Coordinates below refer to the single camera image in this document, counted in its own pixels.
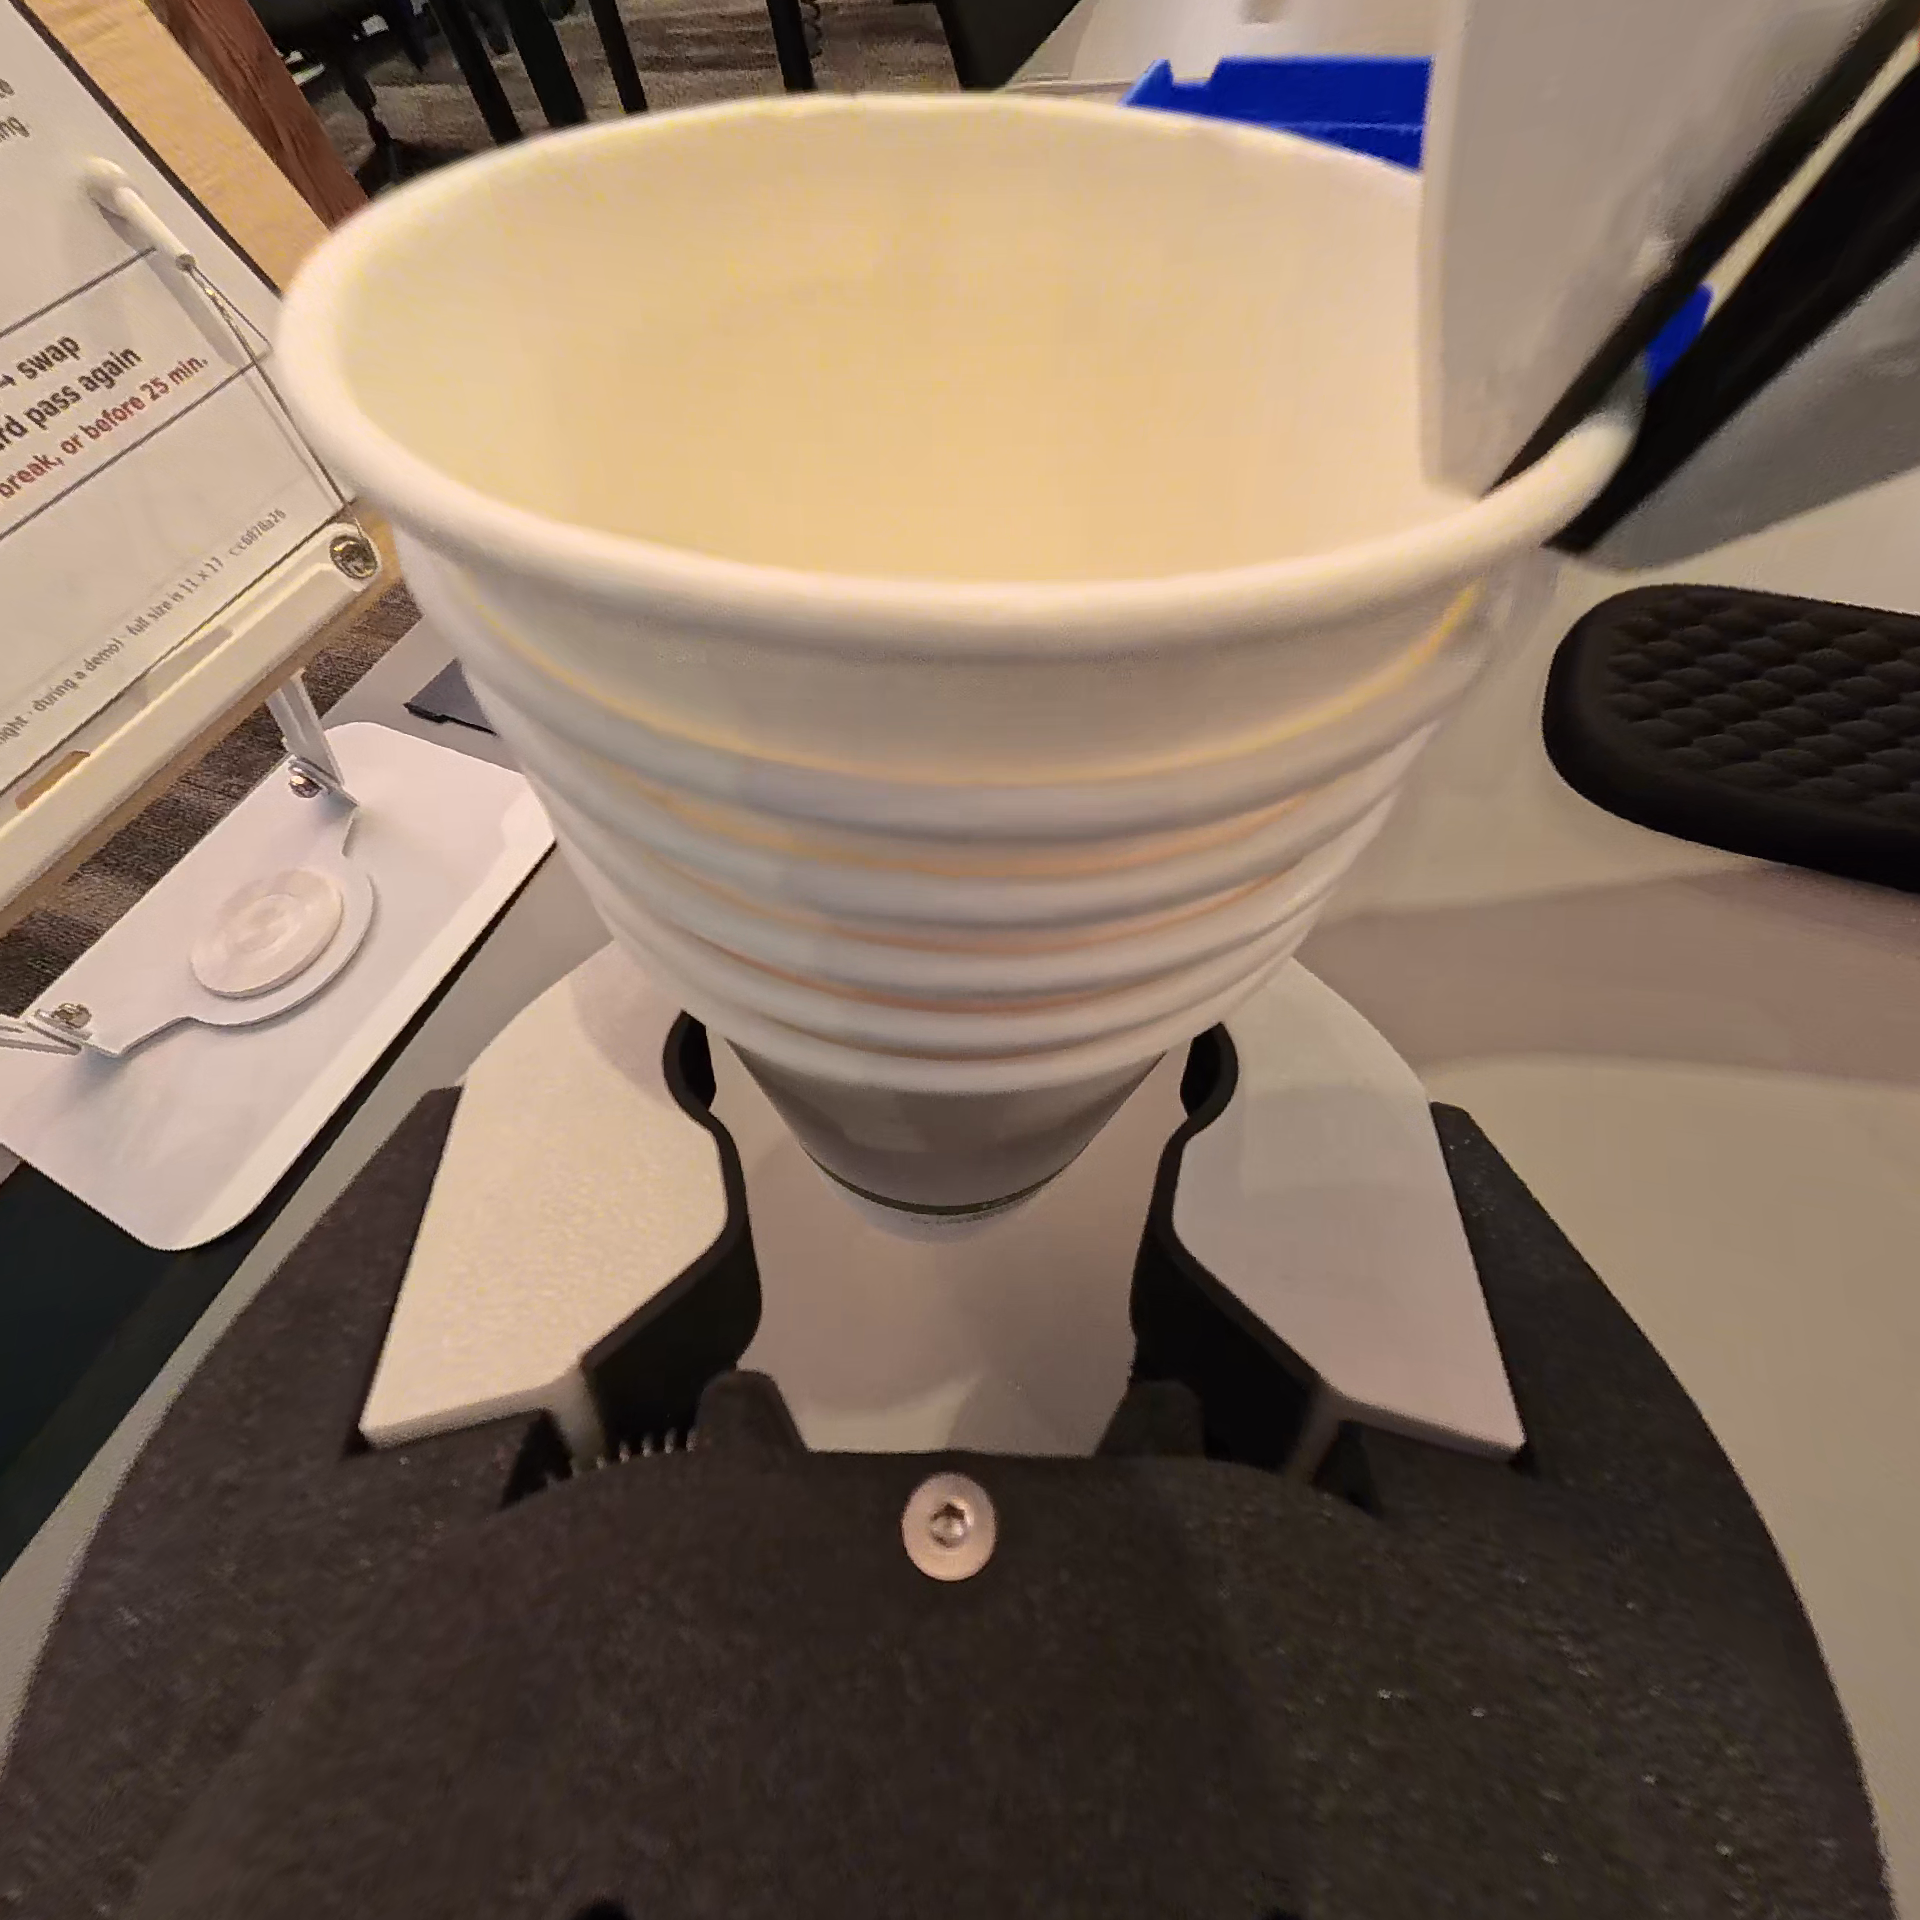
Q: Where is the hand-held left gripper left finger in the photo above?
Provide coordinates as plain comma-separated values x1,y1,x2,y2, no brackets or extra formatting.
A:
360,945,765,1463

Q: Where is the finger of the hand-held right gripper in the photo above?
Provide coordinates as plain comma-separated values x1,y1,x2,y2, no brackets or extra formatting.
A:
1415,0,1920,501
1545,140,1920,572

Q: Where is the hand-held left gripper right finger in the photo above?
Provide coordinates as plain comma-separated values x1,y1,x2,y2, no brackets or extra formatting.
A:
1130,957,1534,1469

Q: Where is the narrow blue plastic bin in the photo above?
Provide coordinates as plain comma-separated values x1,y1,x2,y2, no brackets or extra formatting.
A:
1123,53,1716,396

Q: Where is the stack of nested paper cups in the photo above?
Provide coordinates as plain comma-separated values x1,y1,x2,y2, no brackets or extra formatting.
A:
397,525,1502,1244

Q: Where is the white paper cup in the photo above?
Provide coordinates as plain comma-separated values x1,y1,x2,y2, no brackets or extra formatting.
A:
279,94,1630,789

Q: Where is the black quilted armrest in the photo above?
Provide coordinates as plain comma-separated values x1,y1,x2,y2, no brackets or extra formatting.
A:
1544,585,1920,893

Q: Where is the white clipboard stand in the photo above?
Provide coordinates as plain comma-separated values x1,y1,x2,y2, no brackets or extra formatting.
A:
0,681,555,1249

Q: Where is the black rectangular table inlay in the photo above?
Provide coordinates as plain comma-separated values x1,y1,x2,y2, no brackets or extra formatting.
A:
403,661,498,737
0,1156,285,1486

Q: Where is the dark display board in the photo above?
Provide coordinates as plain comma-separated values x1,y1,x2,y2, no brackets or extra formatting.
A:
945,0,1085,89

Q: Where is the wooden instruction clipboard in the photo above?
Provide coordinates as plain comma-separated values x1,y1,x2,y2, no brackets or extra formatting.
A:
0,0,399,922

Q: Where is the black office chair base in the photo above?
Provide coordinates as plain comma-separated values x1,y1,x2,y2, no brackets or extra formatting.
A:
251,0,408,198

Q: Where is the brown wooden post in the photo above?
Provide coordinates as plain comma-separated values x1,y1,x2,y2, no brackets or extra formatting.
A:
158,0,368,227

